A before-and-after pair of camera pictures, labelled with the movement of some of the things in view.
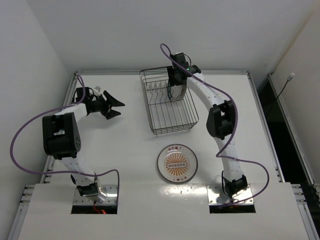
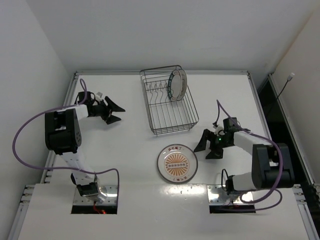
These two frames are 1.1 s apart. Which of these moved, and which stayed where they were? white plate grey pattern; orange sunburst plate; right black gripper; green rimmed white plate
Moved: right black gripper
Stayed: white plate grey pattern; orange sunburst plate; green rimmed white plate
